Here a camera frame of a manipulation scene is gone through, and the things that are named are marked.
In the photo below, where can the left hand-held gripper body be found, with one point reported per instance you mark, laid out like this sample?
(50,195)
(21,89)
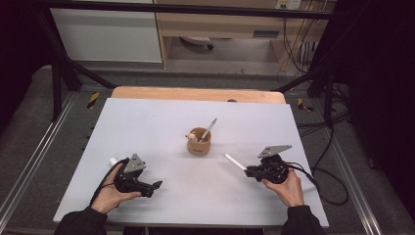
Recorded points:
(129,182)

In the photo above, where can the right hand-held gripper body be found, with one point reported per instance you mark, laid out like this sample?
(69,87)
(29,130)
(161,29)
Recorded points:
(272,169)

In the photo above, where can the white pen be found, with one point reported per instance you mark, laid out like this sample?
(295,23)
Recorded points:
(235,162)

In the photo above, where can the brown pen holder cup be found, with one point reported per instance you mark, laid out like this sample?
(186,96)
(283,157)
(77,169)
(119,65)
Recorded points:
(198,147)

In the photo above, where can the person's left hand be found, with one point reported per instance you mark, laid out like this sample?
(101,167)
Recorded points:
(107,197)

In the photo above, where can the person's right hand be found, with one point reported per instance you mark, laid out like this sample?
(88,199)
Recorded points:
(290,192)

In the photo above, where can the white table board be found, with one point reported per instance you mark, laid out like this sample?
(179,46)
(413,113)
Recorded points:
(182,189)

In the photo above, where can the yellow black tape strip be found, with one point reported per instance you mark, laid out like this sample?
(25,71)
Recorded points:
(93,100)
(304,105)

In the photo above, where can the wooden table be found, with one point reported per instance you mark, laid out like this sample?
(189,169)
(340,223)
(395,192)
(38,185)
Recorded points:
(195,94)

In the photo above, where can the office chair base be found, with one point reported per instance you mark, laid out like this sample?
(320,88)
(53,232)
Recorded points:
(197,40)

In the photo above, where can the black curtain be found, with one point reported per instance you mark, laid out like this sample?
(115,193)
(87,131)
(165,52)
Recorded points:
(19,49)
(381,81)

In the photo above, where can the white cabinet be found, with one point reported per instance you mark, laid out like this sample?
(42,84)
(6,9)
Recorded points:
(107,39)

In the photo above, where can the wooden desk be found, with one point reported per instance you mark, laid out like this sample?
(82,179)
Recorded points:
(212,24)

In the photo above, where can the white power strip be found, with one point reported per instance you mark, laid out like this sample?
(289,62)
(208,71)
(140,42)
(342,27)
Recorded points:
(288,4)

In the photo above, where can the aluminium floor rail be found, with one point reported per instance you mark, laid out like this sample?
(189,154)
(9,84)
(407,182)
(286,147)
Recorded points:
(354,182)
(36,153)

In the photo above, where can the black metal frame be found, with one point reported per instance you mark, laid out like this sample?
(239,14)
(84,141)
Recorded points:
(195,9)

